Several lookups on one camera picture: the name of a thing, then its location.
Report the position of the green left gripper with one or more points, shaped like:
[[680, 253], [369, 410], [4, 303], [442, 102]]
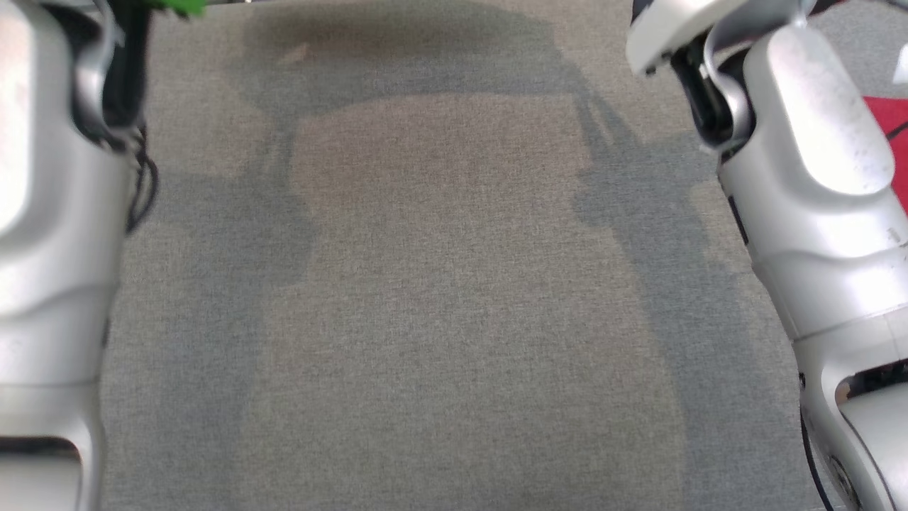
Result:
[[181, 6]]

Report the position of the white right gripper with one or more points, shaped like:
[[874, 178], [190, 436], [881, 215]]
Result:
[[674, 25]]

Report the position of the red Bulls basketball jersey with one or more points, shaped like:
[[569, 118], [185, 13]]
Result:
[[887, 113]]

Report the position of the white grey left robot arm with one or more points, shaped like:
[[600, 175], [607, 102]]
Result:
[[50, 248]]

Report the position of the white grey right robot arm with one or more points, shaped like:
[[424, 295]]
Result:
[[816, 213]]

